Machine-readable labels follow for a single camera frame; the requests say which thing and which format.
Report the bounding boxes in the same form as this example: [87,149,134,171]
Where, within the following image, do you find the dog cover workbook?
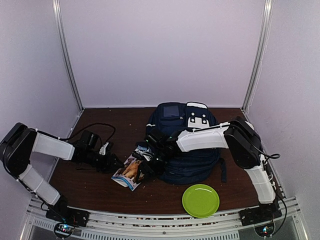
[111,153,144,191]

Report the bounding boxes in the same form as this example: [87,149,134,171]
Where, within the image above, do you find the navy blue student backpack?
[145,102,227,185]

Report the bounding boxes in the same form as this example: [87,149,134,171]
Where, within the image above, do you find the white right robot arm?
[144,116,280,221]

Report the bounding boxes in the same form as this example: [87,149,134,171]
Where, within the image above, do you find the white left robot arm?
[0,122,124,222]

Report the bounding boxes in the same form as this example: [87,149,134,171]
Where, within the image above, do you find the green plastic plate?
[181,184,220,218]

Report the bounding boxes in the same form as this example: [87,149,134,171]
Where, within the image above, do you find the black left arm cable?
[59,122,117,146]

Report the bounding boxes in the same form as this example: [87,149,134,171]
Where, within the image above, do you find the front aluminium rail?
[18,197,311,240]

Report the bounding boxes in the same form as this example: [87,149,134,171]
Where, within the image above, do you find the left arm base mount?
[45,208,90,239]

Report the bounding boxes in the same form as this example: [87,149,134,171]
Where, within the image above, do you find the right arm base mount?
[238,206,282,238]

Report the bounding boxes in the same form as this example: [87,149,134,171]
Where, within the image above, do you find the left aluminium frame post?
[52,0,84,112]

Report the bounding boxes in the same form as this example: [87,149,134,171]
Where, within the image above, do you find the aluminium frame post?
[242,0,274,114]
[52,0,84,112]

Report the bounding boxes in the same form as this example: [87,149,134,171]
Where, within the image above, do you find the right aluminium frame post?
[242,0,274,114]

